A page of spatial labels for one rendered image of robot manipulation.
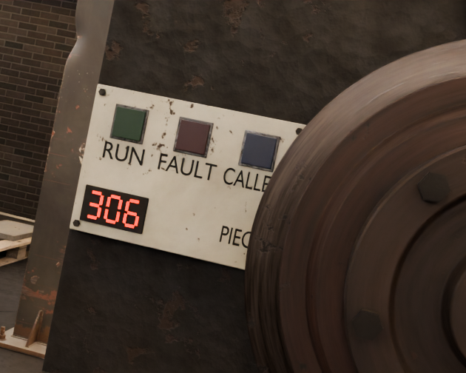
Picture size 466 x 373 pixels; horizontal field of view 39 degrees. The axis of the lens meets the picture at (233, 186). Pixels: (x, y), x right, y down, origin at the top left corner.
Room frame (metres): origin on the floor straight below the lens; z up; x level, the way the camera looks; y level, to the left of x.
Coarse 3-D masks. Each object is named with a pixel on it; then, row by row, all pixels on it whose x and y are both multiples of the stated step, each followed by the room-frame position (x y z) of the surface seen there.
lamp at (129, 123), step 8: (120, 112) 0.79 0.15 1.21; (128, 112) 0.79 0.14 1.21; (136, 112) 0.79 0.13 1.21; (144, 112) 0.79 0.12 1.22; (120, 120) 0.79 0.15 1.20; (128, 120) 0.79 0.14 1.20; (136, 120) 0.79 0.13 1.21; (120, 128) 0.79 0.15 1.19; (128, 128) 0.79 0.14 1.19; (136, 128) 0.79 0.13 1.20; (120, 136) 0.79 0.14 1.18; (128, 136) 0.79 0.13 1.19; (136, 136) 0.79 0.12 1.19
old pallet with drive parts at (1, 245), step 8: (0, 240) 5.19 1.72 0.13; (24, 240) 5.30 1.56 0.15; (0, 248) 4.81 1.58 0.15; (8, 248) 4.93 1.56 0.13; (16, 248) 5.12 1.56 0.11; (24, 248) 5.22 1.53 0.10; (8, 256) 5.12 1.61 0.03; (16, 256) 5.11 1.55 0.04; (24, 256) 5.25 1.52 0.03; (0, 264) 4.86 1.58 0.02
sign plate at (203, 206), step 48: (96, 96) 0.80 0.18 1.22; (144, 96) 0.79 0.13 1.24; (96, 144) 0.80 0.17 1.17; (144, 144) 0.79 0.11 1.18; (240, 144) 0.77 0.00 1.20; (288, 144) 0.76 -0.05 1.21; (144, 192) 0.79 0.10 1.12; (192, 192) 0.78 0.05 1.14; (240, 192) 0.77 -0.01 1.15; (144, 240) 0.79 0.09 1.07; (192, 240) 0.78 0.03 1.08; (240, 240) 0.77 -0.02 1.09
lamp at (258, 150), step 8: (248, 136) 0.77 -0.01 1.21; (256, 136) 0.76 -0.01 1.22; (264, 136) 0.76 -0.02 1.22; (248, 144) 0.77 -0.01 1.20; (256, 144) 0.76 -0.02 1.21; (264, 144) 0.76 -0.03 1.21; (272, 144) 0.76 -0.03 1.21; (248, 152) 0.77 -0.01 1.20; (256, 152) 0.76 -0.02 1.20; (264, 152) 0.76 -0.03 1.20; (272, 152) 0.76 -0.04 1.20; (248, 160) 0.76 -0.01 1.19; (256, 160) 0.76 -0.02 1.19; (264, 160) 0.76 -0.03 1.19; (272, 160) 0.76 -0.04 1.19
